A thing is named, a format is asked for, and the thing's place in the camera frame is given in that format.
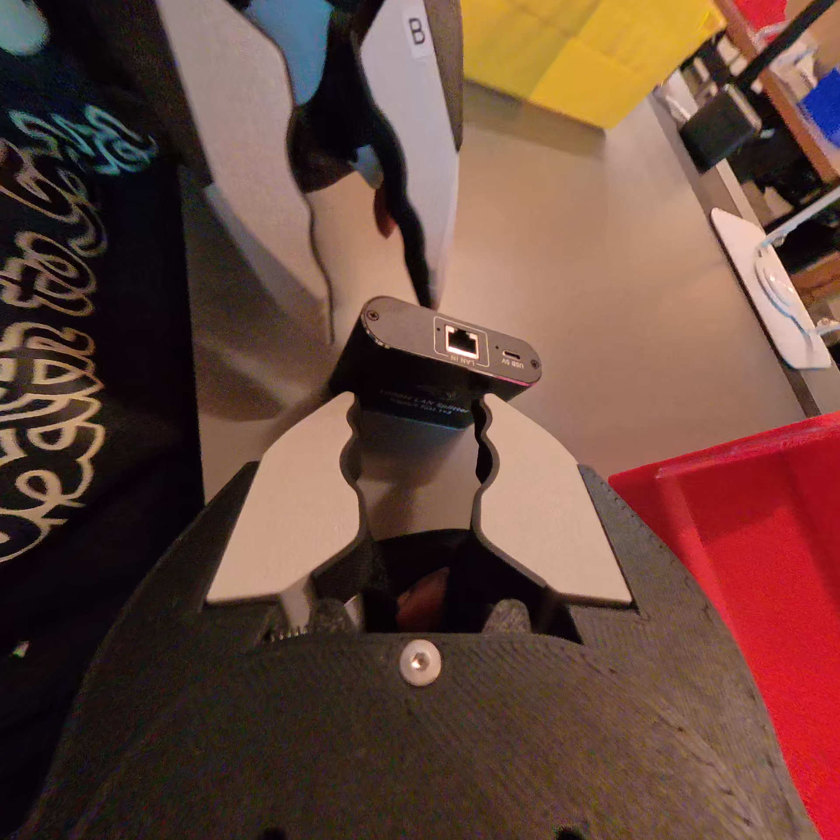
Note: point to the blue plastic bin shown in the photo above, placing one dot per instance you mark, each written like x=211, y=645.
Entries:
x=823, y=115

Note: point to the black pole with round disc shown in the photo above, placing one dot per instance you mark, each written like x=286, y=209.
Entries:
x=778, y=46

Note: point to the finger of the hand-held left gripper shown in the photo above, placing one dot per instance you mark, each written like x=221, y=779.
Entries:
x=426, y=131
x=249, y=164

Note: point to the instruction poster board with stand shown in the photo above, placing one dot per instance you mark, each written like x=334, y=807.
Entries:
x=748, y=262

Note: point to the person's right hand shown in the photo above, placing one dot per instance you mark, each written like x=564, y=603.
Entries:
x=423, y=604

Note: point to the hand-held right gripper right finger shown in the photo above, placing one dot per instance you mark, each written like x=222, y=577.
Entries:
x=551, y=525

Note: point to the yellow plastic bin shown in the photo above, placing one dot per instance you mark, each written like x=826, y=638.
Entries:
x=590, y=59

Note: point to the black clamp box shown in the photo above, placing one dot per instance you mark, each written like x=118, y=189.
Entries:
x=718, y=128

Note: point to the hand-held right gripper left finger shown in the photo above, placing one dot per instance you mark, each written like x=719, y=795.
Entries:
x=289, y=518

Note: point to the red plastic bin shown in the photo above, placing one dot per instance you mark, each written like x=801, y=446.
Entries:
x=754, y=558

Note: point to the person's printed dark sweatshirt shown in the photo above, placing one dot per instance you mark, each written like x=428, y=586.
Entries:
x=65, y=328

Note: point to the black ethernet splitter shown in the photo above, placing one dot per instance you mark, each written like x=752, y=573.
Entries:
x=407, y=341

